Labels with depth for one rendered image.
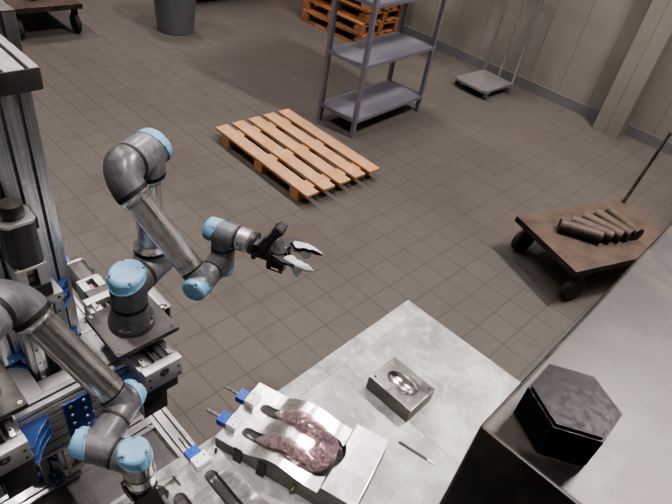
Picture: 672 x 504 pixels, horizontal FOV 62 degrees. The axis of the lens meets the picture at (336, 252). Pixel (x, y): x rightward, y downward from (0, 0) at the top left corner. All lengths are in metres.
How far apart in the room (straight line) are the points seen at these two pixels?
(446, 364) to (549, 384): 1.71
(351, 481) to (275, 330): 1.71
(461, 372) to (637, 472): 1.69
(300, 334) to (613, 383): 2.74
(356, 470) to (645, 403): 1.22
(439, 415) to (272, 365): 1.30
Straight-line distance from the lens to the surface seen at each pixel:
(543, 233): 4.26
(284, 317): 3.48
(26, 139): 1.69
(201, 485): 1.83
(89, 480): 2.67
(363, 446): 1.91
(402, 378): 2.18
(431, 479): 2.04
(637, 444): 0.73
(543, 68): 7.60
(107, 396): 1.51
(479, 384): 2.35
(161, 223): 1.64
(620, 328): 0.86
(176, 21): 7.39
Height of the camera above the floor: 2.51
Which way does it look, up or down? 39 degrees down
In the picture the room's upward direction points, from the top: 11 degrees clockwise
